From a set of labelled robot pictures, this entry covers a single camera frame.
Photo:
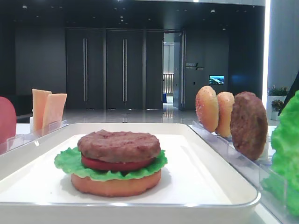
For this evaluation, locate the brown meat patty front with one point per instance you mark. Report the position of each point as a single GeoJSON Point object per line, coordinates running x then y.
{"type": "Point", "coordinates": [121, 146]}

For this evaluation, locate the orange cheese slice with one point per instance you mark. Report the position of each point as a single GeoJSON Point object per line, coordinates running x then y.
{"type": "Point", "coordinates": [53, 112]}
{"type": "Point", "coordinates": [39, 102]}

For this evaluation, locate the orange cheese slice front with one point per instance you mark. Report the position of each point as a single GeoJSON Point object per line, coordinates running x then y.
{"type": "Point", "coordinates": [53, 112]}

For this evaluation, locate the white rectangular tray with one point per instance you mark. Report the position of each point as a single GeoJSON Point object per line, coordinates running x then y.
{"type": "Point", "coordinates": [197, 185]}

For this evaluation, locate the clear acrylic rail left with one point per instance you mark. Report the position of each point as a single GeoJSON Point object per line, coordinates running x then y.
{"type": "Point", "coordinates": [21, 139]}

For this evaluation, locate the sesame bun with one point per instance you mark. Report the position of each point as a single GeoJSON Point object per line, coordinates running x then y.
{"type": "Point", "coordinates": [207, 108]}
{"type": "Point", "coordinates": [225, 102]}

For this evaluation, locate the dark double door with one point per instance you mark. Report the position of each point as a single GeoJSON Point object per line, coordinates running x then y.
{"type": "Point", "coordinates": [114, 68]}

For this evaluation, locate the sesame bun top far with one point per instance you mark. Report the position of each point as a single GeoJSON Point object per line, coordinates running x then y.
{"type": "Point", "coordinates": [207, 108]}

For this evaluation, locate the clear acrylic rail right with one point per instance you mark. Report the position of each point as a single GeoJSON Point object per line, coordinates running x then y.
{"type": "Point", "coordinates": [270, 210]}

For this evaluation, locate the green lettuce leaf standing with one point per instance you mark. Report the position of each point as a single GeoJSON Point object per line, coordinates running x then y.
{"type": "Point", "coordinates": [287, 140]}

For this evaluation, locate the clear acrylic rail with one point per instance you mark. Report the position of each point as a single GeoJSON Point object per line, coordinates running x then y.
{"type": "Point", "coordinates": [21, 139]}
{"type": "Point", "coordinates": [270, 210]}

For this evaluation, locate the red tomato slice on stack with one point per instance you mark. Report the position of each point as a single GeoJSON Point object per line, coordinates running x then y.
{"type": "Point", "coordinates": [119, 166]}

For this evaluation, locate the green lettuce leaf on bun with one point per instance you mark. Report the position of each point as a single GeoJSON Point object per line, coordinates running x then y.
{"type": "Point", "coordinates": [70, 162]}

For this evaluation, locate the brown meat patty rear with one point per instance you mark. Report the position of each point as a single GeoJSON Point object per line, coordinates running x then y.
{"type": "Point", "coordinates": [249, 125]}

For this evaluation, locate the wall monitor screen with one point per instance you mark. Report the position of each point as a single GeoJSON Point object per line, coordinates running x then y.
{"type": "Point", "coordinates": [216, 79]}

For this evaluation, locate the potted flower plant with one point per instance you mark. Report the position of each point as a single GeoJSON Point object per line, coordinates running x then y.
{"type": "Point", "coordinates": [275, 100]}

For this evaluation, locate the orange cheese slice rear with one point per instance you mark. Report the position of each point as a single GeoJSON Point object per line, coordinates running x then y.
{"type": "Point", "coordinates": [39, 102]}

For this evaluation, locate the brown meat patty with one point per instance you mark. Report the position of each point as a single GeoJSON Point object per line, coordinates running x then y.
{"type": "Point", "coordinates": [121, 146]}
{"type": "Point", "coordinates": [249, 125]}

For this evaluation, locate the sesame bun top near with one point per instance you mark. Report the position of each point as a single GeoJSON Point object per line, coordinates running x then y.
{"type": "Point", "coordinates": [225, 102]}

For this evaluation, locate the red tomato slice standing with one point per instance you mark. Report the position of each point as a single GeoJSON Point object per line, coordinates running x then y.
{"type": "Point", "coordinates": [8, 120]}

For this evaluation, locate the bottom bun slice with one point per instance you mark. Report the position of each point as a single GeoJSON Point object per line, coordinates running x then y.
{"type": "Point", "coordinates": [115, 188]}

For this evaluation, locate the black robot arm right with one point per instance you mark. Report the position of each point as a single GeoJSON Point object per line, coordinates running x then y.
{"type": "Point", "coordinates": [293, 89]}

